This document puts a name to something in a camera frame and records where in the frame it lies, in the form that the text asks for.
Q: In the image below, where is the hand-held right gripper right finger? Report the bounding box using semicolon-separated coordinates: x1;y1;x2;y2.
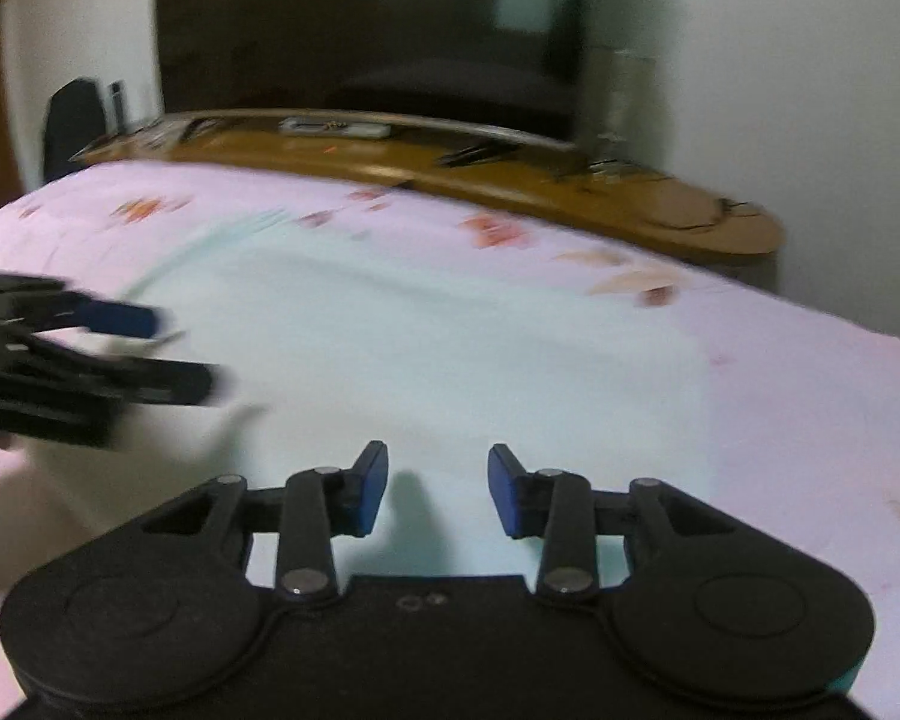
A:
487;444;728;605

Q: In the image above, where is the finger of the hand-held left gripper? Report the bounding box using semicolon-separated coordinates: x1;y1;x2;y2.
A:
15;340;223;409
15;292;170;338

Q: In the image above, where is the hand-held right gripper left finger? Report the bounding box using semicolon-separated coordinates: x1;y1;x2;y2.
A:
142;441;389;605

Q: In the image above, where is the light green knit sweater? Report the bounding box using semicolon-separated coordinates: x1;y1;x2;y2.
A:
120;210;710;593

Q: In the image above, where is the black chair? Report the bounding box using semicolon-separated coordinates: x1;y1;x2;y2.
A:
43;77;107;185

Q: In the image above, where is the silver set-top box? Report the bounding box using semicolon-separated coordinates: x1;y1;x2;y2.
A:
279;116;392;140

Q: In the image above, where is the pink floral bed blanket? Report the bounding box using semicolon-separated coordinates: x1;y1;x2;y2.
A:
0;157;900;720

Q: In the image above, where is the wooden television stand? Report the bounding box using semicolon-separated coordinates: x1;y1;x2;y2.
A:
71;109;788;267

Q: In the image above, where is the black remote control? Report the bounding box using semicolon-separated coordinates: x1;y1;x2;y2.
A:
435;142;512;167

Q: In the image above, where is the black flat television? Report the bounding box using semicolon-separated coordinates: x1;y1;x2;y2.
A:
154;0;597;145

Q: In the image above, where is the clear glass vase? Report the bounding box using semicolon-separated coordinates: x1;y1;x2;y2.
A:
592;45;657;175

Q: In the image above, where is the black cable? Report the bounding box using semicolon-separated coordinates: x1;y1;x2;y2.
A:
645;195;758;230

